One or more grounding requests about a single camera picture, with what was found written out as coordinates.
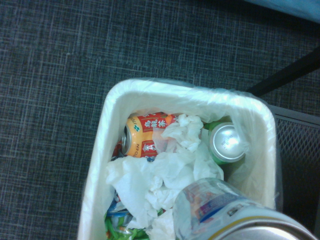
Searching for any orange red tea can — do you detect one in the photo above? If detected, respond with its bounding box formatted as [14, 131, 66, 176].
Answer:
[111, 111, 180, 163]

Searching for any trash bin with white liner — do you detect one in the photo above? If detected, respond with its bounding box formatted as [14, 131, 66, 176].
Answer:
[76, 77, 285, 240]

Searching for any green snack wrapper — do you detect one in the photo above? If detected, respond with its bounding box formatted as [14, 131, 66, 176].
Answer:
[104, 209, 151, 240]

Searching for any teal blue sheet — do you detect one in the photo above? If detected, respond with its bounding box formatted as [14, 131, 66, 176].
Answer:
[242, 0, 320, 23]

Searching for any black wire mesh bin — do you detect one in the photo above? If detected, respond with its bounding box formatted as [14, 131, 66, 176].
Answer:
[267, 104, 320, 232]

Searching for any white Ito En drink can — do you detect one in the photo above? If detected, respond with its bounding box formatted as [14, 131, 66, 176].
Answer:
[171, 176, 319, 240]

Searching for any black metal table leg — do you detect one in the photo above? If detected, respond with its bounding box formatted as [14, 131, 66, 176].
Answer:
[245, 45, 320, 98]

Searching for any green drink can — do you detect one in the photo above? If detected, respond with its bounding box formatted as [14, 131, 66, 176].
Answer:
[203, 121, 247, 166]

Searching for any large crumpled white tissue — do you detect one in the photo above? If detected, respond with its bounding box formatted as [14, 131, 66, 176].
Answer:
[105, 147, 225, 240]

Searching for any blue white plastic wrapper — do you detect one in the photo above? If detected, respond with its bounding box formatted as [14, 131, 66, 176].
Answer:
[106, 191, 132, 215]

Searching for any small crumpled white tissue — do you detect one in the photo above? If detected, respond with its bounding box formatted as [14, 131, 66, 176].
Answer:
[152, 113, 205, 154]

